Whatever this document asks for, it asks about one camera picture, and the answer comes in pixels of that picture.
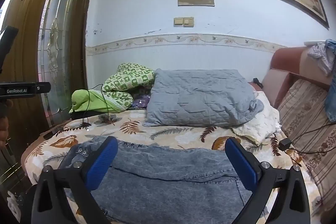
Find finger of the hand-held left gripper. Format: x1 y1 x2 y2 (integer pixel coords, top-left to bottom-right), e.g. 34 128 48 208
35 82 52 94

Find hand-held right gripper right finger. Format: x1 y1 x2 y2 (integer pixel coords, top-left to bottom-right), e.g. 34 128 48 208
225 137 311 224

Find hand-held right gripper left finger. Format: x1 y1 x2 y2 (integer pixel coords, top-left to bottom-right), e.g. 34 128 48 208
31 135 118 224

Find blue denim pants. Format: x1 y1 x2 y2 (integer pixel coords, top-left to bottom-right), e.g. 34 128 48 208
59 135 268 224

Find person's left hand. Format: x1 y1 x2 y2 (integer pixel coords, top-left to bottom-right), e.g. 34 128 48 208
0 109 9 149

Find plain green cloth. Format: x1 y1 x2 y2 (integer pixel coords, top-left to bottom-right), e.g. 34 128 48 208
69 89 118 114

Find black power adapter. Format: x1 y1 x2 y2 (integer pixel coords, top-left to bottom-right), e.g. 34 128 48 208
278 138 292 151

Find wooden door with glass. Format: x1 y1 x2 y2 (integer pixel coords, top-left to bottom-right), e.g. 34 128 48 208
0 0 103 188

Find glass cabinet with brass trim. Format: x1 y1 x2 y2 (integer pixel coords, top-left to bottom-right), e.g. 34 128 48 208
0 135 29 195

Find purple cloth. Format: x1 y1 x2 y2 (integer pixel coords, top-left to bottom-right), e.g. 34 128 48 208
133 94 153 109

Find leaf print blanket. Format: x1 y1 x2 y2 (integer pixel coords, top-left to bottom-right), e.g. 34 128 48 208
21 109 323 224

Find grey quilted pillow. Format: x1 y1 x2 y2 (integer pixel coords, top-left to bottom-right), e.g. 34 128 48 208
143 69 264 127

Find striped sofa cover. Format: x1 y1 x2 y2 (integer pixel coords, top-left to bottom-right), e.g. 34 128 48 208
277 78 336 214

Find green white patterned blanket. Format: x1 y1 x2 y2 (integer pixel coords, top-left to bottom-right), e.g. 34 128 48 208
102 63 156 112

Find light blue denim garment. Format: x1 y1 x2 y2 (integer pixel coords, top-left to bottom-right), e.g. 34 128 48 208
324 39 336 122

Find brown pink sofa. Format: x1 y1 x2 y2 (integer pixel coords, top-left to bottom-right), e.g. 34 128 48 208
248 42 336 119

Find white crumpled cloth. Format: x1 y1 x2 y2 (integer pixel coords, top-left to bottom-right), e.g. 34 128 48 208
307 42 335 76

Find thin black cable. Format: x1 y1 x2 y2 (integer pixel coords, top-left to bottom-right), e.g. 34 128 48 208
80 84 111 125

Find black adapter cable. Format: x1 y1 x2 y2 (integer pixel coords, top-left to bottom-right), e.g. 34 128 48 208
289 122 336 156

